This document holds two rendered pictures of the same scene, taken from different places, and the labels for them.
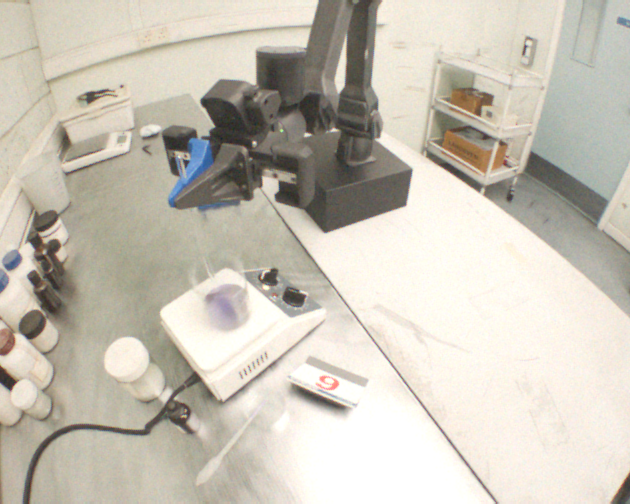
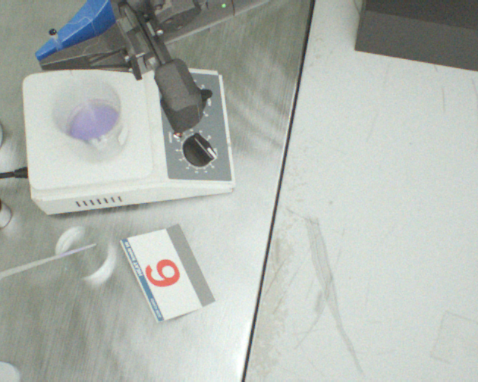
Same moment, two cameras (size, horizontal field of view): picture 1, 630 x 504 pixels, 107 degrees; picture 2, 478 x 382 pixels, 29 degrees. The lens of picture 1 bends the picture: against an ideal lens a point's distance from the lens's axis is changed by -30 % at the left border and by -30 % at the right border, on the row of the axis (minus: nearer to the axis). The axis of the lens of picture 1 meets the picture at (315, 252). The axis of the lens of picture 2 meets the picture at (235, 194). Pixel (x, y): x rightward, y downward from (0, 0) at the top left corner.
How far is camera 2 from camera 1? 0.56 m
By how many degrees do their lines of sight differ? 37
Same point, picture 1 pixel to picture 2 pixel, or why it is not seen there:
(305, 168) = (176, 115)
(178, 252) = not seen: outside the picture
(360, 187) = (438, 29)
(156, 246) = not seen: outside the picture
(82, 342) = not seen: outside the picture
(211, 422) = (21, 228)
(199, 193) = (71, 63)
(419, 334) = (325, 298)
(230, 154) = (117, 42)
